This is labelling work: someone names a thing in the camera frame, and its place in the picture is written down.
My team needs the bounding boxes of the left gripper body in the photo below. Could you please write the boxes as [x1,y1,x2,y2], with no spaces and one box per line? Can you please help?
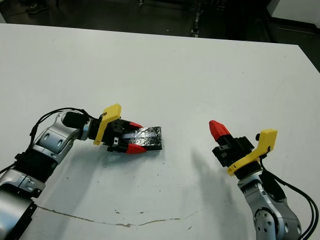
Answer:
[87,103,131,149]

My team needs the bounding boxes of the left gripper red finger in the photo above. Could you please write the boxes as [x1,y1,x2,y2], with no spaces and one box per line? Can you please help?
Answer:
[123,120,145,131]
[107,143,148,155]

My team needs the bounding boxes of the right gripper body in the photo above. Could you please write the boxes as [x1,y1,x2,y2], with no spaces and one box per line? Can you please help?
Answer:
[211,128,279,177]

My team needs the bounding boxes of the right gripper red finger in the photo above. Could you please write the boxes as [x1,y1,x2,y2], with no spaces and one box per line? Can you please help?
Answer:
[212,120,230,140]
[208,120,224,142]

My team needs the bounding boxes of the black camera box lid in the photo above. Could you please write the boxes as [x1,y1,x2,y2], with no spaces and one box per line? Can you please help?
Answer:
[119,125,164,152]

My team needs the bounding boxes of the white side table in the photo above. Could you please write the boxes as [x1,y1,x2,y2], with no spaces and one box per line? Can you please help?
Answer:
[266,0,320,28]

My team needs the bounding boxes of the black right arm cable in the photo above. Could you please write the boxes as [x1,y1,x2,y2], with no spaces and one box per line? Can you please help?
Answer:
[258,149,320,240]

